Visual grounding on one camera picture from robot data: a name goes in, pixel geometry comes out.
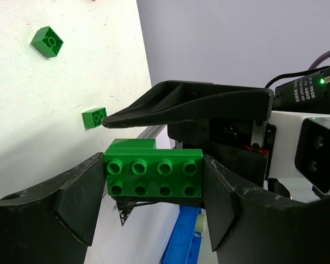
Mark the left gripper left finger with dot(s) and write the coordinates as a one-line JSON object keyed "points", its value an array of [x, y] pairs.
{"points": [[55, 220]]}

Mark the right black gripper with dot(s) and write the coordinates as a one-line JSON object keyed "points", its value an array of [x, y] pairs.
{"points": [[193, 104]]}

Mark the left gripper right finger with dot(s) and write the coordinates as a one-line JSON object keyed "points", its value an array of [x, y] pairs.
{"points": [[248, 224]]}

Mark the green L-shaped lego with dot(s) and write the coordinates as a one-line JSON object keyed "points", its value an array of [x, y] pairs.
{"points": [[136, 168]]}

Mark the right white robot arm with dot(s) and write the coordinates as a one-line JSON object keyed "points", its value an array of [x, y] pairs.
{"points": [[256, 133]]}

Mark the blue plastic object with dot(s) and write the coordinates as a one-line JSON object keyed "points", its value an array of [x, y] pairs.
{"points": [[184, 244]]}

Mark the green lego two-by-two brick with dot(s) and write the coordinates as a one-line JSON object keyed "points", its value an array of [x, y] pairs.
{"points": [[93, 118]]}

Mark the aluminium table frame rail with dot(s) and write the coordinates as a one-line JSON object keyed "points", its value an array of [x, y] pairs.
{"points": [[151, 132]]}

